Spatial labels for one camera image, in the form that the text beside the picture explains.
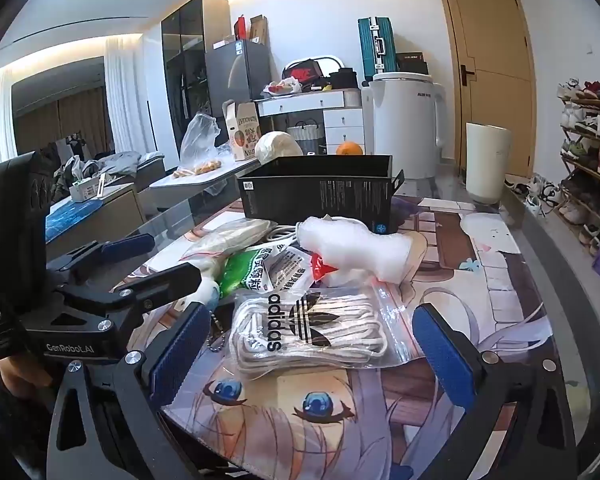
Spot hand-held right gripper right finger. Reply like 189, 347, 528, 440
412, 302, 581, 480

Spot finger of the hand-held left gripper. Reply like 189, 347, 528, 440
62, 264, 203, 321
47, 232, 156, 286

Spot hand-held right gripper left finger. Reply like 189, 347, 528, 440
45, 302, 213, 480

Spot zip bag with white cloth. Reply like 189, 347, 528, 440
180, 218, 273, 263

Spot green white packet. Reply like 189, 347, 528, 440
219, 247, 281, 298

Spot zip bag of white shoelaces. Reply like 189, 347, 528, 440
228, 282, 428, 381

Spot white printed packet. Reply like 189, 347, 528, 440
260, 242, 313, 293

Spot white bubble wrap bundle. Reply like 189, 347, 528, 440
295, 215, 428, 283

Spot red packet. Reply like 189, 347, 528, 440
310, 252, 338, 281

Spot black cardboard box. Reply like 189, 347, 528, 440
236, 155, 406, 236

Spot person's left hand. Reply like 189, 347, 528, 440
0, 359, 56, 396

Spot grey clothes pile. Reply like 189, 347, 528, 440
55, 150, 146, 181

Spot printed cartoon table mat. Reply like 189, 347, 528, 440
125, 195, 576, 480

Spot white top side table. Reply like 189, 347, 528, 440
149, 157, 261, 196

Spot clear plastic bag of snacks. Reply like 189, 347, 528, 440
172, 112, 231, 178

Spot white curtain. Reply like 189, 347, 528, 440
104, 34, 148, 158

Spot printed fruit carton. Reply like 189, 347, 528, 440
222, 100, 263, 162

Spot pale cabbage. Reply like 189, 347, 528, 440
255, 131, 303, 166

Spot black white sneakers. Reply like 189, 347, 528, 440
505, 175, 556, 216

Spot black glass cabinet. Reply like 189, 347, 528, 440
161, 0, 231, 121

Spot white wicker basket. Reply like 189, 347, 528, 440
286, 120, 326, 153

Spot white round bin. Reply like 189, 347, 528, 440
466, 122, 512, 205

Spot grey fridge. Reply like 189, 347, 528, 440
204, 40, 273, 103

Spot clear bag with red food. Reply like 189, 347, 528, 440
262, 79, 301, 97

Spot white drawer cabinet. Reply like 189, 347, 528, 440
255, 89, 363, 156

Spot white cylindrical appliance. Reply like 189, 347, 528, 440
361, 72, 446, 181

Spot wooden shoe rack with shoes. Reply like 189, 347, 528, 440
557, 79, 600, 261

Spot red black shoe box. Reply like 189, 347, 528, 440
282, 59, 323, 86

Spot brown cardboard carton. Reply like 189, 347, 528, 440
250, 14, 270, 46

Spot black bag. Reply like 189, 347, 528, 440
328, 67, 358, 91

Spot black flat box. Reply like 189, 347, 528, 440
397, 51, 429, 75

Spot teal suitcase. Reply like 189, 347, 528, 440
357, 16, 398, 81

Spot tan wooden door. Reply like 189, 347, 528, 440
435, 0, 537, 178

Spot white plush keychain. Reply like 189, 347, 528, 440
182, 260, 231, 361

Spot white coiled cable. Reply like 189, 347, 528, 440
265, 220, 306, 246

